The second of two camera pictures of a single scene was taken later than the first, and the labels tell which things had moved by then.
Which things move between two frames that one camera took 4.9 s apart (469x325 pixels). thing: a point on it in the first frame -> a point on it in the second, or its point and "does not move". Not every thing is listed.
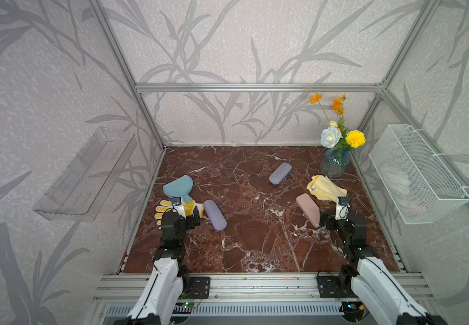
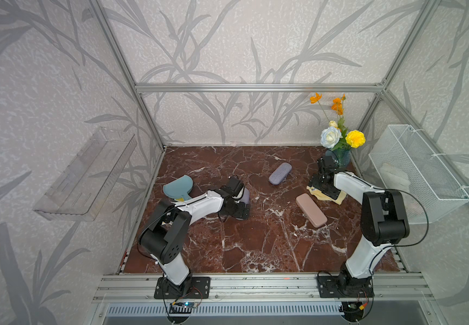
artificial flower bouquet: (336, 136) does not move
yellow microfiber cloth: (323, 188) does not move
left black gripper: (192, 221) -> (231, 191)
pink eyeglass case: (310, 208) does not move
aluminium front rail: (129, 288) does not move
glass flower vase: (335, 162) does not move
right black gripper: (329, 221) -> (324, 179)
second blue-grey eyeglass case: (280, 173) does not move
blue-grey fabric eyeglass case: (215, 216) -> (246, 198)
